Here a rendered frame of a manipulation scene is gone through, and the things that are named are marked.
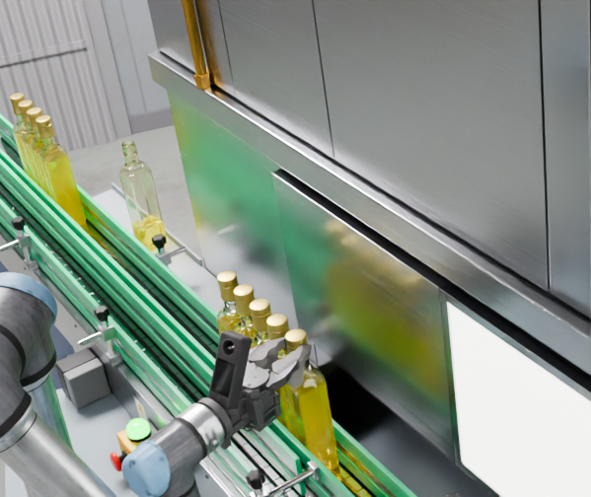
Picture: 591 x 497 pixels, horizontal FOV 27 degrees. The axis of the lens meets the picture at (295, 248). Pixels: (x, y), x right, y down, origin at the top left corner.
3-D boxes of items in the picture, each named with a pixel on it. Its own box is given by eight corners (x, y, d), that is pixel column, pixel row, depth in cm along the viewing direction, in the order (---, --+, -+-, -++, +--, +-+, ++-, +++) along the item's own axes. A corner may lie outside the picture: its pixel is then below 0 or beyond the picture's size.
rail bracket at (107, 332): (125, 365, 244) (110, 310, 237) (92, 380, 241) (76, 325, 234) (117, 355, 247) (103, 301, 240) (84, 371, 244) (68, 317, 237)
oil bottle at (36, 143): (78, 214, 298) (49, 109, 283) (56, 223, 295) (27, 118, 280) (69, 205, 302) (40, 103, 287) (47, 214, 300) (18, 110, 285)
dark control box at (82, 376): (112, 395, 257) (104, 364, 253) (78, 411, 254) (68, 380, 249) (97, 377, 263) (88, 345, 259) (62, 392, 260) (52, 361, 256)
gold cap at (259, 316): (277, 325, 207) (273, 304, 204) (259, 333, 205) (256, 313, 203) (266, 316, 210) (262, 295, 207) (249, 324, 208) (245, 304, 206)
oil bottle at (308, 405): (340, 465, 210) (325, 369, 199) (314, 481, 208) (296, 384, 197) (323, 449, 215) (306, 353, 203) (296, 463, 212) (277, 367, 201)
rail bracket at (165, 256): (196, 282, 266) (184, 230, 259) (169, 295, 263) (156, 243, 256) (187, 274, 269) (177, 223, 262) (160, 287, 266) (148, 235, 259)
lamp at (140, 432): (155, 435, 233) (151, 423, 231) (133, 446, 231) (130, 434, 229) (144, 423, 236) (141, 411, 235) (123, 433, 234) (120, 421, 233)
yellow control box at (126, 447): (171, 464, 236) (163, 436, 232) (136, 482, 233) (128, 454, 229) (155, 446, 242) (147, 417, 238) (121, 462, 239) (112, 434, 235)
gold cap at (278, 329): (295, 341, 202) (291, 319, 200) (276, 350, 201) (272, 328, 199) (284, 331, 205) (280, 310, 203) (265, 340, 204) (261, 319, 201)
